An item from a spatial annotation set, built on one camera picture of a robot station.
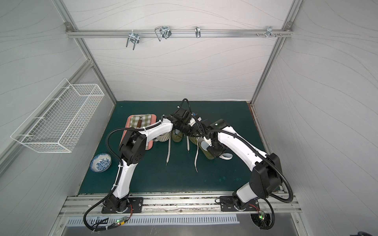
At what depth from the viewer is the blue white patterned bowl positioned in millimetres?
856

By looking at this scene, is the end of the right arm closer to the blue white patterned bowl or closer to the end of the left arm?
the end of the left arm

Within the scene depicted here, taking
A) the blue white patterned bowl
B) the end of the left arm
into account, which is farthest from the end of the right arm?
the blue white patterned bowl
